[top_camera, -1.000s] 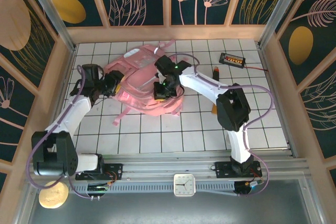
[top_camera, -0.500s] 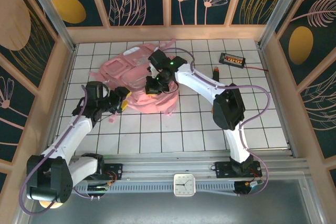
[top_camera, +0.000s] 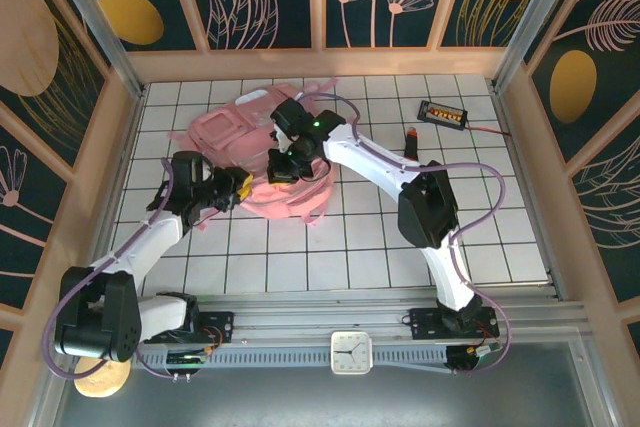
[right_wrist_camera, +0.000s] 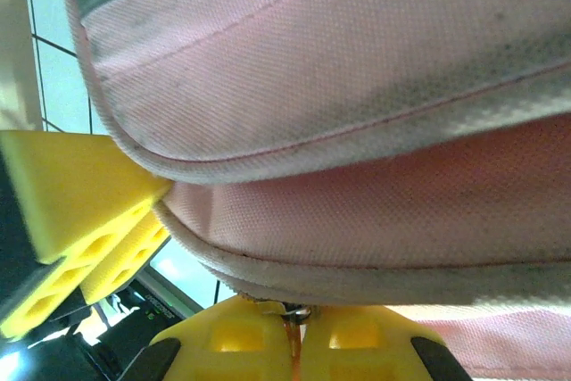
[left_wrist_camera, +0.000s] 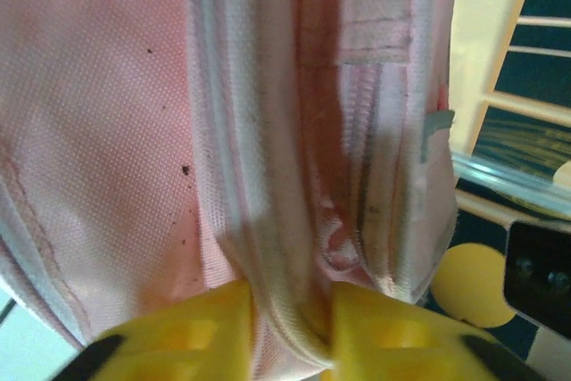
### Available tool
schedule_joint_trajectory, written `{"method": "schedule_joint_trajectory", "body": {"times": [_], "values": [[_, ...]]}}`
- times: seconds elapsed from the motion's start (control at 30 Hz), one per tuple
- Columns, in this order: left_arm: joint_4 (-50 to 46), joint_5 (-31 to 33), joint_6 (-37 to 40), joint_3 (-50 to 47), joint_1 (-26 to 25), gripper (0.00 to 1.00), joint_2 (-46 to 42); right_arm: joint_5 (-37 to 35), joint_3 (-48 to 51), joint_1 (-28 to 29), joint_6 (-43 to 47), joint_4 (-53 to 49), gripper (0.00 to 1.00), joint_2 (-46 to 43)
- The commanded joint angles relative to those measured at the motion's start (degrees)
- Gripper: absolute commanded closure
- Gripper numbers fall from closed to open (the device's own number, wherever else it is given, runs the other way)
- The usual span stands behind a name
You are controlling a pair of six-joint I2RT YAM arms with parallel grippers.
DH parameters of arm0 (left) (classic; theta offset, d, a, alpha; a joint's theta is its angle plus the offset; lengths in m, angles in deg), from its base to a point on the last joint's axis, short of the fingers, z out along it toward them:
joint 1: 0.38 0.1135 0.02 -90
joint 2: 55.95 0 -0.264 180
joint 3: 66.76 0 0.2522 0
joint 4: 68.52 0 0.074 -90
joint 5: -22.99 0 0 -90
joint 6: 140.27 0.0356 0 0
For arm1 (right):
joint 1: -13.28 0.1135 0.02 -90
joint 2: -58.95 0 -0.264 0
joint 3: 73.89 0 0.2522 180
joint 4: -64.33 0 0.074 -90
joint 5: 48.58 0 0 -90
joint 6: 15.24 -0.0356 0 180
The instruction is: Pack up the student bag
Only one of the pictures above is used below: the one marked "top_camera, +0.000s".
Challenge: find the pink student backpack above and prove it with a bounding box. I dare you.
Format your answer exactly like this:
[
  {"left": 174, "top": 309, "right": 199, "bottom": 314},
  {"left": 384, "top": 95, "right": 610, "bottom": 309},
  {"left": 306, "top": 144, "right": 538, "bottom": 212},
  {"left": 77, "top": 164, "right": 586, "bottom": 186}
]
[{"left": 167, "top": 76, "right": 339, "bottom": 233}]

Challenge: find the black battery connector board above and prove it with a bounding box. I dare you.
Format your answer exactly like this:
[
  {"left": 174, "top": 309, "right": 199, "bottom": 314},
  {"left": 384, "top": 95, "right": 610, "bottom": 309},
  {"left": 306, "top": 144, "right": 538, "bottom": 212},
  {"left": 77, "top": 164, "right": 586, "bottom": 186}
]
[{"left": 418, "top": 100, "right": 469, "bottom": 130}]

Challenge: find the black wiring hub with connectors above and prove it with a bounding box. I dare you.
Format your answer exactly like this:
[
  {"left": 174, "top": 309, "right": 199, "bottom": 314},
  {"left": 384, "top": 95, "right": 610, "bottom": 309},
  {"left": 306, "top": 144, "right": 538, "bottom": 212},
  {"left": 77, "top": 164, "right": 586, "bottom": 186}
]
[
  {"left": 446, "top": 344, "right": 503, "bottom": 377},
  {"left": 164, "top": 346, "right": 214, "bottom": 379}
]

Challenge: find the white square clock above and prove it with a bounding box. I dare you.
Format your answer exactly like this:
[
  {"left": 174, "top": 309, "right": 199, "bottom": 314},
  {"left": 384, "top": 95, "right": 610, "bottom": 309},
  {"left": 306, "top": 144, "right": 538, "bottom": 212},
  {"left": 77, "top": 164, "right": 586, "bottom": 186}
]
[{"left": 330, "top": 330, "right": 374, "bottom": 375}]

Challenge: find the round beige bread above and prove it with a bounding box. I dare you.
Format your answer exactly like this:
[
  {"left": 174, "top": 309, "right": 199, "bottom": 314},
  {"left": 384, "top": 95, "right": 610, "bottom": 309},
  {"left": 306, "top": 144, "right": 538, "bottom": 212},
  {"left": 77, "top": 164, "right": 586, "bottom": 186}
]
[{"left": 73, "top": 359, "right": 132, "bottom": 400}]

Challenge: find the grey metal sheet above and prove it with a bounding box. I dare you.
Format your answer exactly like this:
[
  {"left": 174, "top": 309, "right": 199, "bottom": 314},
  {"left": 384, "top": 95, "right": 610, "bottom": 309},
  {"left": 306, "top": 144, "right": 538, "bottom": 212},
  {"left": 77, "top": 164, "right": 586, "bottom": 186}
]
[{"left": 29, "top": 341, "right": 621, "bottom": 427}]

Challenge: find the aluminium side rail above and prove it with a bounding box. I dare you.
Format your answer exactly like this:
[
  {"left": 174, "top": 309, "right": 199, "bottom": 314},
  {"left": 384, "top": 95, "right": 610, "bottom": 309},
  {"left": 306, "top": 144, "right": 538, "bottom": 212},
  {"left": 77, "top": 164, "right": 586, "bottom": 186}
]
[
  {"left": 94, "top": 86, "right": 147, "bottom": 268},
  {"left": 492, "top": 86, "right": 569, "bottom": 298}
]

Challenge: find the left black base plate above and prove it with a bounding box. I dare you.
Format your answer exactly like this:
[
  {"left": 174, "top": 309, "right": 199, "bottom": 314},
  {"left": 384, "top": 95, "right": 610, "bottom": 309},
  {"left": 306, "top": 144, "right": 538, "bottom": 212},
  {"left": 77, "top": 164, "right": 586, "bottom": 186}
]
[{"left": 194, "top": 311, "right": 235, "bottom": 346}]

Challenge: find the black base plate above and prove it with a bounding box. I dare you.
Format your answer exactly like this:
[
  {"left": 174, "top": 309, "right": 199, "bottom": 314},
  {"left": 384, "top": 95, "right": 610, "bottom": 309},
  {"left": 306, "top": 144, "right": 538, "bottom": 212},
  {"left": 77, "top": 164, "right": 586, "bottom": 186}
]
[
  {"left": 408, "top": 307, "right": 500, "bottom": 341},
  {"left": 194, "top": 311, "right": 235, "bottom": 346}
]

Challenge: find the aluminium mounting rail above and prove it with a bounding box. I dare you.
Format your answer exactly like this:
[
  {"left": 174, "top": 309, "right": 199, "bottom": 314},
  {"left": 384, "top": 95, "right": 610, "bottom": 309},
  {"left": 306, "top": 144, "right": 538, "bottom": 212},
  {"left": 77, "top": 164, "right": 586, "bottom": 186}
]
[{"left": 134, "top": 299, "right": 589, "bottom": 343}]

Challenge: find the grey slotted cable duct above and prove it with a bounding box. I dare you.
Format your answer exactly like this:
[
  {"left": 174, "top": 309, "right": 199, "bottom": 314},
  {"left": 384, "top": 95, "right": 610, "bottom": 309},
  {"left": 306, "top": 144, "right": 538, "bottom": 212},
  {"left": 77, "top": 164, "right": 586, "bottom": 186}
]
[{"left": 132, "top": 346, "right": 451, "bottom": 372}]

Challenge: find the aluminium frame post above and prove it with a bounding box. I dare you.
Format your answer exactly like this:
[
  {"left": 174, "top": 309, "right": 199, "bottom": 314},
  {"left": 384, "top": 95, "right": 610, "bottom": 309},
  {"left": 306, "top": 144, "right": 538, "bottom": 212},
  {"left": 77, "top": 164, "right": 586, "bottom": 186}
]
[
  {"left": 42, "top": 0, "right": 147, "bottom": 98},
  {"left": 491, "top": 0, "right": 586, "bottom": 93}
]

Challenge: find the thin red cable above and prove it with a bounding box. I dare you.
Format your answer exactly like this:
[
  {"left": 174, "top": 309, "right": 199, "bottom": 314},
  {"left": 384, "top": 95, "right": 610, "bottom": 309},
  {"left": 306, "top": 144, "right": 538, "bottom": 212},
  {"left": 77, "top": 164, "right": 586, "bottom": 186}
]
[{"left": 464, "top": 124, "right": 512, "bottom": 138}]

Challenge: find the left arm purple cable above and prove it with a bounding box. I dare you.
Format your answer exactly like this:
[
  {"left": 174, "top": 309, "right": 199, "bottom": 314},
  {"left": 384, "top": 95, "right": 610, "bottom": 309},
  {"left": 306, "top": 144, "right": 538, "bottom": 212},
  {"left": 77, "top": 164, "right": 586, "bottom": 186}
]
[{"left": 43, "top": 156, "right": 177, "bottom": 381}]

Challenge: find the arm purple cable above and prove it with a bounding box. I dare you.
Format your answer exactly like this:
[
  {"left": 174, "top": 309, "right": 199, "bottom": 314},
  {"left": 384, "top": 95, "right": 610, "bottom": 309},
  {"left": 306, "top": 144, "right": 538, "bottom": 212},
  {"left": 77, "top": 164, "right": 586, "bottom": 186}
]
[
  {"left": 294, "top": 92, "right": 510, "bottom": 377},
  {"left": 43, "top": 156, "right": 177, "bottom": 381}
]

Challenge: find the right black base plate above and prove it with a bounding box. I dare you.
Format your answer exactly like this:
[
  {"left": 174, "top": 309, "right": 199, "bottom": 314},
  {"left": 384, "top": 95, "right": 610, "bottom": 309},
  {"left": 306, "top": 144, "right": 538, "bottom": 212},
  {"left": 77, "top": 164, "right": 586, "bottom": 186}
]
[{"left": 408, "top": 307, "right": 500, "bottom": 341}]

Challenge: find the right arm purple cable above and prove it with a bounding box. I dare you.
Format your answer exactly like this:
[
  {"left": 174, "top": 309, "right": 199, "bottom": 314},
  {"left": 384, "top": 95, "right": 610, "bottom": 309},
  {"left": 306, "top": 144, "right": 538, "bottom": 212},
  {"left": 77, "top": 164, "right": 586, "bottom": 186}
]
[{"left": 294, "top": 92, "right": 510, "bottom": 377}]

